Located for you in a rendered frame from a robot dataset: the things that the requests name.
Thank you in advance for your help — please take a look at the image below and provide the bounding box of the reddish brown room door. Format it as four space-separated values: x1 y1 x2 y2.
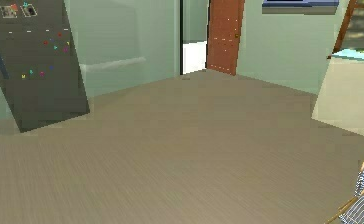
206 0 246 76

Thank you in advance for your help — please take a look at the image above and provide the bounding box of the dark grey fridge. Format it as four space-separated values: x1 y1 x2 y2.
0 0 91 134

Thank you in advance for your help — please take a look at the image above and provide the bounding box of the cream cabinet with turquoise top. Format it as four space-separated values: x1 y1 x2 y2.
311 48 364 140

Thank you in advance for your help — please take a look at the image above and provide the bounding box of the wooden chair with striped cushion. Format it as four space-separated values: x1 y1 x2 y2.
324 151 364 224

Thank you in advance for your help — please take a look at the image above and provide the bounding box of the brown wooden door frame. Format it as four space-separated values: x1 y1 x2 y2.
327 0 364 60

